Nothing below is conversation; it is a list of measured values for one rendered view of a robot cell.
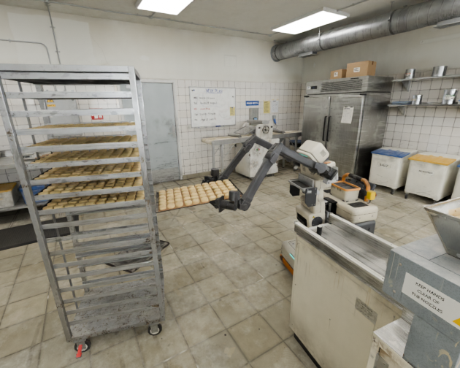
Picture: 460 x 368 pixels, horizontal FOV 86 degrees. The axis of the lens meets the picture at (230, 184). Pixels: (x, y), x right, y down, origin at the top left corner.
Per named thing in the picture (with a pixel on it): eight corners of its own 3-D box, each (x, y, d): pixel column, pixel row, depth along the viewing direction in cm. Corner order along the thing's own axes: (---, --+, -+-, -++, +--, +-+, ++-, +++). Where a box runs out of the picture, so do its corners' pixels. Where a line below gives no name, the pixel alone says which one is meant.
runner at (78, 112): (140, 114, 142) (139, 108, 141) (139, 114, 139) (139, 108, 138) (8, 117, 126) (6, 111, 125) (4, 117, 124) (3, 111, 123)
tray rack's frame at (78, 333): (164, 285, 230) (140, 76, 175) (166, 331, 183) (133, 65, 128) (88, 299, 214) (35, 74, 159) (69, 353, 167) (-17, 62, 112)
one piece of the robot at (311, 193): (302, 194, 226) (304, 171, 219) (320, 205, 201) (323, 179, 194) (286, 196, 222) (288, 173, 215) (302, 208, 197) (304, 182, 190)
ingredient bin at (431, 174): (399, 198, 435) (408, 155, 411) (416, 191, 466) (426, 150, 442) (436, 208, 391) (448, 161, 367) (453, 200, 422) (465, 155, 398)
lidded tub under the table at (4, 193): (-20, 212, 347) (-26, 194, 339) (-10, 201, 385) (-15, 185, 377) (15, 206, 365) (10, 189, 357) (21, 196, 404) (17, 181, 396)
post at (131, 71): (165, 317, 184) (133, 66, 132) (165, 320, 182) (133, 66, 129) (161, 318, 184) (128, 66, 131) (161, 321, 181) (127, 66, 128)
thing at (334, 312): (418, 417, 134) (464, 279, 106) (373, 450, 121) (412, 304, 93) (323, 318, 195) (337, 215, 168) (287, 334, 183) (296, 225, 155)
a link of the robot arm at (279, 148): (278, 139, 159) (270, 139, 168) (270, 158, 159) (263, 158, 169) (328, 164, 176) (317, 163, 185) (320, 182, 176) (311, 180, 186)
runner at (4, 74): (136, 79, 136) (135, 74, 135) (136, 79, 134) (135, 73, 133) (-3, 79, 121) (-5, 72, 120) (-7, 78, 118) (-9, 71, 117)
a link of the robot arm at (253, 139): (253, 133, 200) (250, 130, 209) (244, 148, 205) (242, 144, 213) (296, 155, 215) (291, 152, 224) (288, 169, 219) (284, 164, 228)
